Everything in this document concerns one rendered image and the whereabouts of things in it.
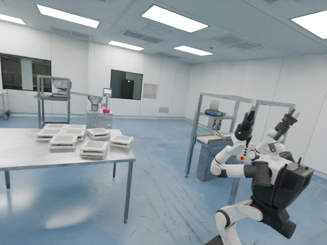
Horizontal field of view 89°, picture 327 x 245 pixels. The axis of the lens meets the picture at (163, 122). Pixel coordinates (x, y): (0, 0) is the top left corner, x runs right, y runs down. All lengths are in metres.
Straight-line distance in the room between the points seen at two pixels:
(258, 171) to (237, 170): 0.13
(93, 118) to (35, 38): 3.77
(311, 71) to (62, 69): 7.64
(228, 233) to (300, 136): 4.32
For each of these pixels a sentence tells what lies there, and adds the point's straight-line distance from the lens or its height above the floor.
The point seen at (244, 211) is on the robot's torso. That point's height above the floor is 0.79.
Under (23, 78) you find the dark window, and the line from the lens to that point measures 7.39.
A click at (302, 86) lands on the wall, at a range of 5.82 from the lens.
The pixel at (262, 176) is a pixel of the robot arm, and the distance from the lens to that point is 1.23.
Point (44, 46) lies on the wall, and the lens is 7.32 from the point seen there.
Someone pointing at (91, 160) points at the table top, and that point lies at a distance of 1.81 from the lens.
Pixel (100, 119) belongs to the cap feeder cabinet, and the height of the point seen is 0.58.
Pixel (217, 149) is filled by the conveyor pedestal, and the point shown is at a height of 0.63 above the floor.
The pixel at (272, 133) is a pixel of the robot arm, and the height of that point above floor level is 1.38.
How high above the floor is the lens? 1.66
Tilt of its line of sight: 13 degrees down
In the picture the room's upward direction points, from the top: 8 degrees clockwise
